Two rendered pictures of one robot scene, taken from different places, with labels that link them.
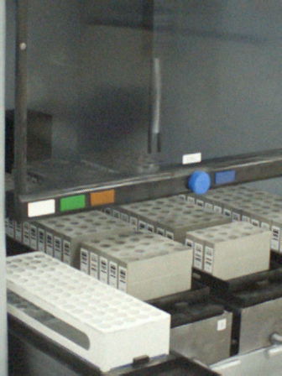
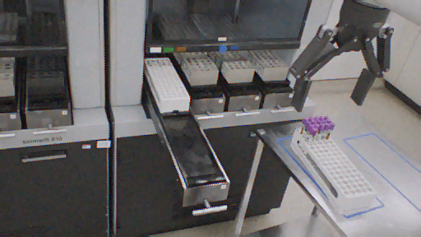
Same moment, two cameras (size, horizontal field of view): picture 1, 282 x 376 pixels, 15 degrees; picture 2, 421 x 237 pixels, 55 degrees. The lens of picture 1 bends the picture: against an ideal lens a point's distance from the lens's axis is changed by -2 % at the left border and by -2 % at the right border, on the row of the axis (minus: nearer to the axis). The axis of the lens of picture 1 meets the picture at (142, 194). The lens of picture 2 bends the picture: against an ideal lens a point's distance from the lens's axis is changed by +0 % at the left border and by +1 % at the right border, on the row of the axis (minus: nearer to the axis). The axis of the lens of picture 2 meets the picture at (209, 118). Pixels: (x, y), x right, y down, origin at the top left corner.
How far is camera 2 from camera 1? 0.47 m
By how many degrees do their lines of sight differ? 23
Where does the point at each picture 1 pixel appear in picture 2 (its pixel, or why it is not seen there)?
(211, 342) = (215, 106)
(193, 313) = (210, 95)
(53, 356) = (151, 100)
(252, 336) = (233, 107)
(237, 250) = (238, 73)
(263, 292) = (242, 91)
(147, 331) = (179, 102)
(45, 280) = (159, 72)
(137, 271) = (194, 75)
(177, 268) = (211, 76)
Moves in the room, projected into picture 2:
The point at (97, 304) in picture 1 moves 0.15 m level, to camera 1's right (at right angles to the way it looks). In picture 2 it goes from (169, 86) to (210, 99)
